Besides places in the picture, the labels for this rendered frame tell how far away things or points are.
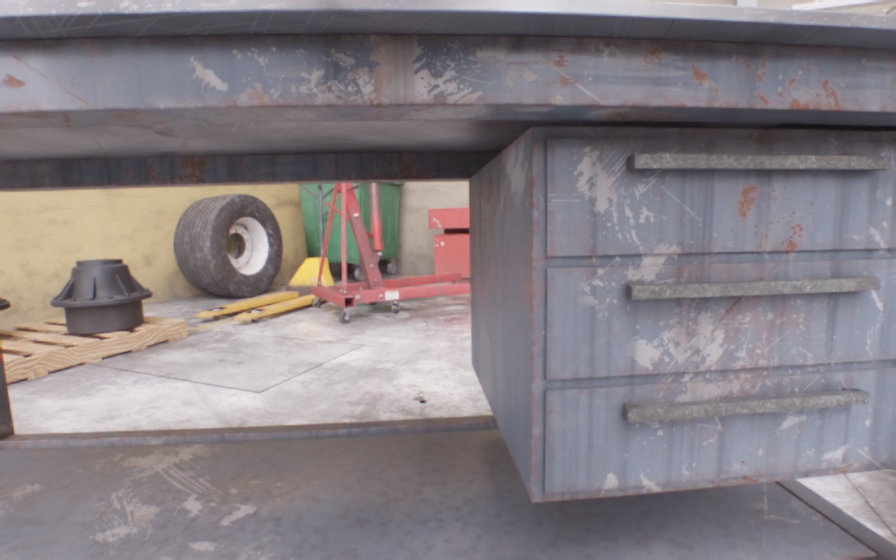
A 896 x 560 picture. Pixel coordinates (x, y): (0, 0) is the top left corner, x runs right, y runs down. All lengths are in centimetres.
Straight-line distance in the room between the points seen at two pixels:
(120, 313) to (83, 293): 22
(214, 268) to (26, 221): 143
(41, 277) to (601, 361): 467
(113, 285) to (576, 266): 299
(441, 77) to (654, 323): 34
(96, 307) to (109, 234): 199
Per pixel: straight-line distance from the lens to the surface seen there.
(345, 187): 369
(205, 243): 474
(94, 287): 325
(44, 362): 299
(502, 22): 42
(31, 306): 488
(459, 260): 587
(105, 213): 516
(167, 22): 45
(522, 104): 43
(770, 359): 65
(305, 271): 464
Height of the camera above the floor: 69
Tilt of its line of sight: 7 degrees down
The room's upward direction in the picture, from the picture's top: 1 degrees counter-clockwise
